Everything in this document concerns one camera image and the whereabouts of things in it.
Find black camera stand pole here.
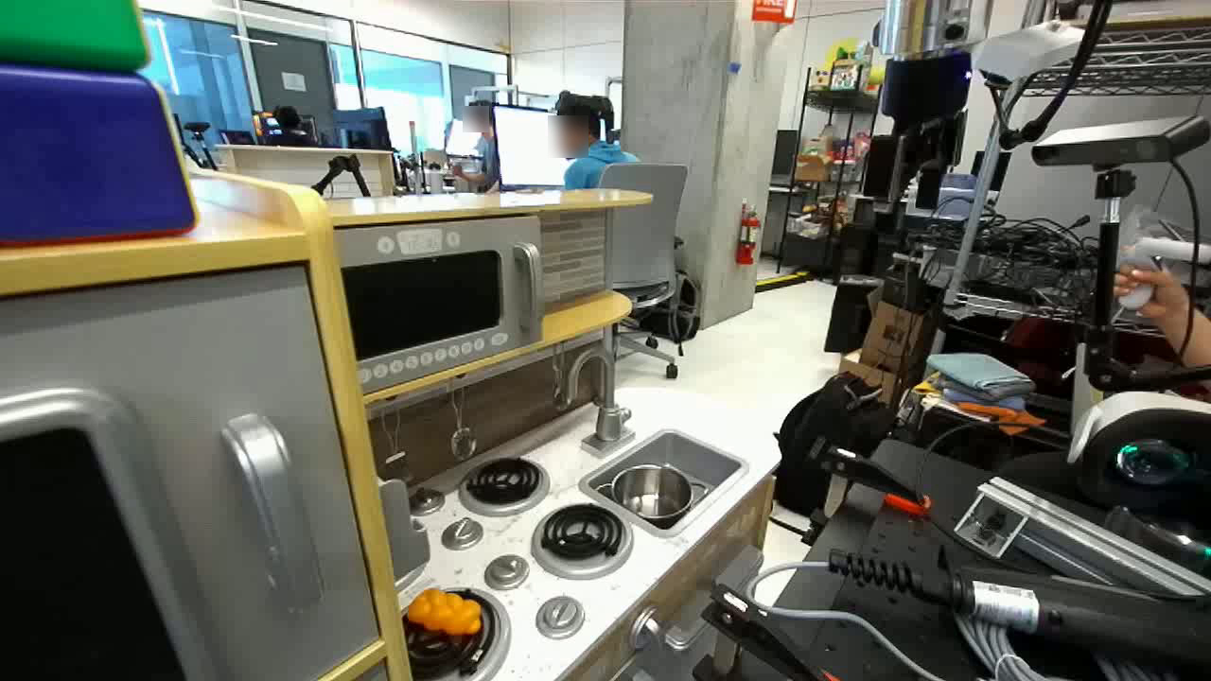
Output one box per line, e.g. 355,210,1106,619
1087,163,1133,388

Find bystander bare hand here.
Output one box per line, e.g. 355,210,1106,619
1114,262,1197,339

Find wooden toy kitchen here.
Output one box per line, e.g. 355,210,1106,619
0,166,778,681

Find grey toy microwave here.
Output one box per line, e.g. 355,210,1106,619
333,215,548,398

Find black backpack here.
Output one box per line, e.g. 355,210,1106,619
773,373,902,523

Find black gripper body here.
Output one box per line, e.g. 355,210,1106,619
879,47,975,142

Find thin white cable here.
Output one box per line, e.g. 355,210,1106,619
739,556,945,681

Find seated person behind desk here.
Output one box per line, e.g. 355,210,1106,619
261,103,314,146

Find black tripod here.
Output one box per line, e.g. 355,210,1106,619
310,149,379,202

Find white monitor back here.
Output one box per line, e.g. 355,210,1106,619
491,103,568,191

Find small brown cardboard box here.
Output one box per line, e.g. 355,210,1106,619
841,295,937,403

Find folded blue cloth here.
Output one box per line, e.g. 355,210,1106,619
923,346,1040,407

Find bystander bare forearm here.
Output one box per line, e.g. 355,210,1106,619
1178,300,1211,371

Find orange toy fruit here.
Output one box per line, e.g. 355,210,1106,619
406,587,491,641

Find grey windowed cabinet door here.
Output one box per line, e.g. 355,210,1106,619
0,262,385,681

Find storage shelf with goods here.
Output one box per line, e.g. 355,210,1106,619
786,42,888,277

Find grey cable coil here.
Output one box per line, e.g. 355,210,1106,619
945,607,1145,681

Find red fire extinguisher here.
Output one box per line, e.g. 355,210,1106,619
734,202,765,267

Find light blue bin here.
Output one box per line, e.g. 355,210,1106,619
936,166,992,220

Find metal wire rack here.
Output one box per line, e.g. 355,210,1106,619
936,11,1211,332

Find silver metal pot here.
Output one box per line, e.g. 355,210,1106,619
604,461,699,529

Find grey toy faucet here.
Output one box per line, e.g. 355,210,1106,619
560,329,638,456

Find hanging metal ring utensil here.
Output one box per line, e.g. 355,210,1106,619
447,380,483,461

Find person in dark shirt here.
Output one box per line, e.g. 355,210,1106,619
442,93,508,196

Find blue toy block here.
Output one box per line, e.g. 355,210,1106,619
0,62,201,249

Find light wooden desk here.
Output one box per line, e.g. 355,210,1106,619
212,141,401,200

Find black coil stove burner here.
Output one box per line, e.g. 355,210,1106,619
401,582,515,681
529,500,635,582
459,455,553,516

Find grey sink basin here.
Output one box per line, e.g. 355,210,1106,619
579,426,751,538

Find person in blue hoodie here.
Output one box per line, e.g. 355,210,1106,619
548,85,642,191

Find aluminium extrusion rail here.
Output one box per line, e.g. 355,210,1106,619
949,474,1211,600

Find black stereo camera bar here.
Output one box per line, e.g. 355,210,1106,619
1031,112,1211,171

